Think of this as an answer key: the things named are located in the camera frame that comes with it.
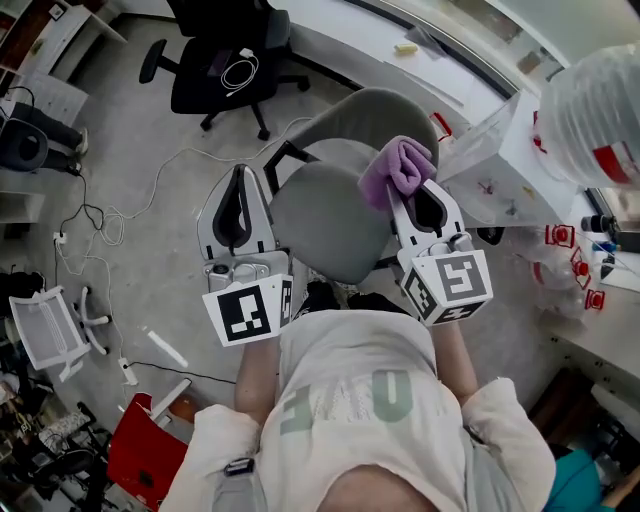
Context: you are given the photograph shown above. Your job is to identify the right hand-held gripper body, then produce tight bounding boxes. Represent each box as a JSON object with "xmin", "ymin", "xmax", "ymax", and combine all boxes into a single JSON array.
[{"xmin": 397, "ymin": 232, "xmax": 494, "ymax": 328}]

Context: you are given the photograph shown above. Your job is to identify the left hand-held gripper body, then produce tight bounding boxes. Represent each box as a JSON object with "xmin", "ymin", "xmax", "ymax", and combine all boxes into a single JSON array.
[{"xmin": 201, "ymin": 248, "xmax": 295, "ymax": 348}]

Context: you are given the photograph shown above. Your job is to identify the purple cloth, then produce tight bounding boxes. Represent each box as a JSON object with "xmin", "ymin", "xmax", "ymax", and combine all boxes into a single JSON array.
[{"xmin": 358, "ymin": 135, "xmax": 438, "ymax": 212}]

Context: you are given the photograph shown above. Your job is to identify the grey chair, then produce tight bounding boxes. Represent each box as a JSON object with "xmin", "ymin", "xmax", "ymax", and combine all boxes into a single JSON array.
[{"xmin": 262, "ymin": 87, "xmax": 442, "ymax": 287}]

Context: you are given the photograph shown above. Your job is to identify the person's right forearm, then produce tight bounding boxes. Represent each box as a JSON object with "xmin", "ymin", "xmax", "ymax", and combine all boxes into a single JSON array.
[{"xmin": 428, "ymin": 318, "xmax": 482, "ymax": 404}]

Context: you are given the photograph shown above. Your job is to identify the person's left forearm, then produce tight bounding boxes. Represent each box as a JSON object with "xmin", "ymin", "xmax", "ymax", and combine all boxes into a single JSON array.
[{"xmin": 233, "ymin": 338, "xmax": 282, "ymax": 427}]

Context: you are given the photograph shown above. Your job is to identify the black office chair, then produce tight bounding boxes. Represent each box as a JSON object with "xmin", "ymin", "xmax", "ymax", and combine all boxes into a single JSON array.
[{"xmin": 138, "ymin": 0, "xmax": 312, "ymax": 142}]

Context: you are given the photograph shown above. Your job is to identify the red chair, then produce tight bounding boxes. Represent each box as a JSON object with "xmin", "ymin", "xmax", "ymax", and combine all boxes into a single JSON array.
[{"xmin": 105, "ymin": 391, "xmax": 192, "ymax": 512}]

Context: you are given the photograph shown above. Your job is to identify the white mesh chair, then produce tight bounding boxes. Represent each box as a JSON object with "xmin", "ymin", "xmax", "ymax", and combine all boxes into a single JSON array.
[{"xmin": 8, "ymin": 284, "xmax": 113, "ymax": 384}]

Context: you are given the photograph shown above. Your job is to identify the teal fabric seat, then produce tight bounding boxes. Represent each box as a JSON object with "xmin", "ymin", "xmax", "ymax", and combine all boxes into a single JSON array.
[{"xmin": 548, "ymin": 446, "xmax": 617, "ymax": 512}]

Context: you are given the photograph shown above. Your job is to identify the clear plastic storage box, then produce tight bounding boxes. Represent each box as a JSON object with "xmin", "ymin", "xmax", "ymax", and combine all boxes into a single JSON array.
[{"xmin": 438, "ymin": 91, "xmax": 587, "ymax": 227}]

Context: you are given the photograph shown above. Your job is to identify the person's black left shoe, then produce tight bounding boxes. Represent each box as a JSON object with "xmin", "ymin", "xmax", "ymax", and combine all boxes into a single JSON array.
[{"xmin": 292, "ymin": 280, "xmax": 342, "ymax": 321}]

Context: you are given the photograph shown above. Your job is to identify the person's black shoe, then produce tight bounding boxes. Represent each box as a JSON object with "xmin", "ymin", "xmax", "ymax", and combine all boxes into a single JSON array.
[
  {"xmin": 346, "ymin": 291, "xmax": 412, "ymax": 316},
  {"xmin": 292, "ymin": 280, "xmax": 342, "ymax": 321}
]

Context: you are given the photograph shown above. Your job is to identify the person's black right shoe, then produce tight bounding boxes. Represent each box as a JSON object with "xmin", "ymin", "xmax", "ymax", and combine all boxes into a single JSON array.
[{"xmin": 346, "ymin": 291, "xmax": 412, "ymax": 316}]

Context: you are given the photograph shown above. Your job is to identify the white flat strip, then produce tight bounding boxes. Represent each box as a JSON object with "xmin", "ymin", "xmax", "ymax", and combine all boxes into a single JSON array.
[{"xmin": 145, "ymin": 328, "xmax": 190, "ymax": 370}]

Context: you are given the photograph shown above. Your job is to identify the orange ball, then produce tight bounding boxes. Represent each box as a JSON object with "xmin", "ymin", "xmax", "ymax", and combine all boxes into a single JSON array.
[{"xmin": 168, "ymin": 393, "xmax": 197, "ymax": 422}]

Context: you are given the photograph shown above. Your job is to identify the long white power strip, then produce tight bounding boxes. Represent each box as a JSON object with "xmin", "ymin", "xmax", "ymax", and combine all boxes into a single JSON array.
[{"xmin": 117, "ymin": 356, "xmax": 140, "ymax": 387}]

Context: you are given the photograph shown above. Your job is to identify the person's white t-shirt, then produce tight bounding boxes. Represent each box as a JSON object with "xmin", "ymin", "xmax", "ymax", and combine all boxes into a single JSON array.
[{"xmin": 164, "ymin": 308, "xmax": 557, "ymax": 512}]

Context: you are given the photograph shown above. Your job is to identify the long white table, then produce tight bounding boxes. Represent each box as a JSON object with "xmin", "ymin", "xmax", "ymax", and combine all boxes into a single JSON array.
[{"xmin": 287, "ymin": 0, "xmax": 521, "ymax": 126}]

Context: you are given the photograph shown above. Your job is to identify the black exercise bike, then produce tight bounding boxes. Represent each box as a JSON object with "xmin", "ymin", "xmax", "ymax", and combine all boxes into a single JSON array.
[{"xmin": 0, "ymin": 399, "xmax": 112, "ymax": 512}]

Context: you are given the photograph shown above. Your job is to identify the white shelf desk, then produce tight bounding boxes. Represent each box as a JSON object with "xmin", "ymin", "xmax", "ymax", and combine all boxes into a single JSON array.
[{"xmin": 0, "ymin": 0, "xmax": 129, "ymax": 126}]

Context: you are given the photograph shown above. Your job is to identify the long white floor cable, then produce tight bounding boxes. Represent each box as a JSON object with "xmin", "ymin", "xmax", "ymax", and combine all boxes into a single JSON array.
[{"xmin": 52, "ymin": 116, "xmax": 314, "ymax": 281}]

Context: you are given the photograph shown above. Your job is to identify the red wire handle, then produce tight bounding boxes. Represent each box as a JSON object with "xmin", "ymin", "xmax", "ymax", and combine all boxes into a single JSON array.
[{"xmin": 428, "ymin": 111, "xmax": 454, "ymax": 142}]

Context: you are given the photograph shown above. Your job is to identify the black floor cable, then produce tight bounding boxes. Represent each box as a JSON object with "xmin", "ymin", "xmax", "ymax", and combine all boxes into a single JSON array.
[{"xmin": 58, "ymin": 164, "xmax": 107, "ymax": 239}]

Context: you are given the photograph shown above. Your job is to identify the white charger with cable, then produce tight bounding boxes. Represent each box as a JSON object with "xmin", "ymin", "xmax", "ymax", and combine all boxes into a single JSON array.
[{"xmin": 219, "ymin": 47, "xmax": 261, "ymax": 99}]

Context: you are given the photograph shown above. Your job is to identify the grey shoulder strap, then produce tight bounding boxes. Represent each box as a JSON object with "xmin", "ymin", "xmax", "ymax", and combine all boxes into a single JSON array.
[{"xmin": 212, "ymin": 456, "xmax": 269, "ymax": 512}]

